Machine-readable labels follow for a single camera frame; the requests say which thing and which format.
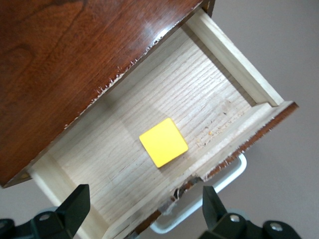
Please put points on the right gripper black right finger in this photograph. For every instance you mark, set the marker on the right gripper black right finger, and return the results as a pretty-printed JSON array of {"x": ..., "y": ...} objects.
[{"x": 211, "y": 206}]

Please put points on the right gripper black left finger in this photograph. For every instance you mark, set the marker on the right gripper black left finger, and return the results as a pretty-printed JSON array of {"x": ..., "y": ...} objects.
[{"x": 74, "y": 206}]

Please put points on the yellow cube block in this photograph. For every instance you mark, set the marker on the yellow cube block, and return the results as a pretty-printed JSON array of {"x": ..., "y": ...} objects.
[{"x": 163, "y": 143}]

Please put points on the light wood drawer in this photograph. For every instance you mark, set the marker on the light wood drawer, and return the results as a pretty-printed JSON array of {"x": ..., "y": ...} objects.
[{"x": 187, "y": 87}]

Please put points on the dark brown wooden cabinet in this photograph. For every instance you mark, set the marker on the dark brown wooden cabinet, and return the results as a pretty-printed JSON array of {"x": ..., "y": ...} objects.
[{"x": 74, "y": 62}]

